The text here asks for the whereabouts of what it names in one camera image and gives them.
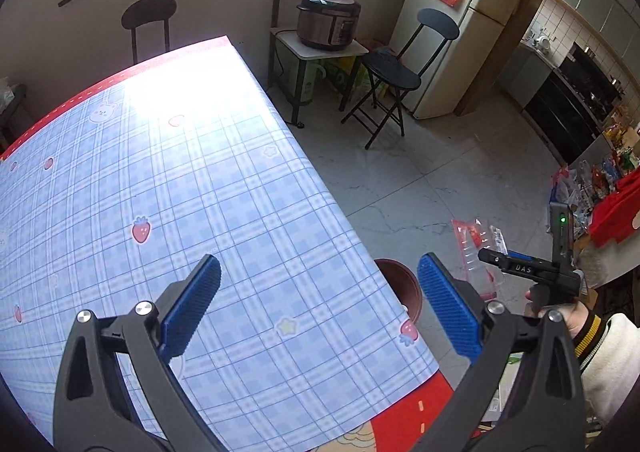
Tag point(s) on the wooden door frame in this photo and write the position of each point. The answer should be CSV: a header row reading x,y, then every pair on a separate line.
x,y
520,16

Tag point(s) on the white kettle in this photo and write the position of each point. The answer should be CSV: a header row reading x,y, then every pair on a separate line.
x,y
541,42

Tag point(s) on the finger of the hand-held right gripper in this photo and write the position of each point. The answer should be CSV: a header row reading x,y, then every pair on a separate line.
x,y
492,259
510,253

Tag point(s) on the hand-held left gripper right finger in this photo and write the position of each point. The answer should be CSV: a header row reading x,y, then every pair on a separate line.
x,y
445,302

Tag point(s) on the grey base cabinet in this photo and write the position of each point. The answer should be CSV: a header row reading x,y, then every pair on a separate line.
x,y
525,74

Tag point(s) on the crumpled white plastic bag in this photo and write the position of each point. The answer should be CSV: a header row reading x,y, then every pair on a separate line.
x,y
6,91

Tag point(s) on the small white side table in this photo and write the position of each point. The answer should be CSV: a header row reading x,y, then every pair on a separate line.
x,y
320,51

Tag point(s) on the person's right hand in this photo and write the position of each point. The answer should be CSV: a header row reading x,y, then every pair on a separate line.
x,y
575,318

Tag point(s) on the pale green container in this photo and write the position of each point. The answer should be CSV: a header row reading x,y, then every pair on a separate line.
x,y
302,81

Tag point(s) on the pile of colourful packets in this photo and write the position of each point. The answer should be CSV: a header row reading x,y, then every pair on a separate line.
x,y
600,166

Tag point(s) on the plain red cloth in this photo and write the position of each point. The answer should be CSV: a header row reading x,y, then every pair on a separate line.
x,y
615,214

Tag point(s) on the cream fridge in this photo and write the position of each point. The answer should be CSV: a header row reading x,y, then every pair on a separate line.
x,y
475,41

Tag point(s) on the electric pressure cooker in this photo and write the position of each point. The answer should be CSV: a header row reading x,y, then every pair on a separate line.
x,y
327,24

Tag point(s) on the black folding chair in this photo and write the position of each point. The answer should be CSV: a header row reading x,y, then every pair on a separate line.
x,y
392,71

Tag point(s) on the cardboard box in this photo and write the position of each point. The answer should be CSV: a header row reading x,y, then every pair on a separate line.
x,y
500,392

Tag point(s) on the black round-back chair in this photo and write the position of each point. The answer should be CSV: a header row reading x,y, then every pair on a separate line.
x,y
149,9

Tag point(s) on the blue plaid tablecloth red border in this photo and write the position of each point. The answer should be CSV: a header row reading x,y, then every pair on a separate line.
x,y
200,182

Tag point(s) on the green printed bag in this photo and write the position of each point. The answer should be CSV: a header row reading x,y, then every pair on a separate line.
x,y
350,76

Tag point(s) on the red-print clear plastic bag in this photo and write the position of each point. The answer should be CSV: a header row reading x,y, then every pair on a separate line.
x,y
475,252

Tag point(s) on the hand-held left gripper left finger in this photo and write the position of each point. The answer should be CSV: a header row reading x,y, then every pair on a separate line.
x,y
192,302

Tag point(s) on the black stove oven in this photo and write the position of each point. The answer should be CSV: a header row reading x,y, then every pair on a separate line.
x,y
565,111

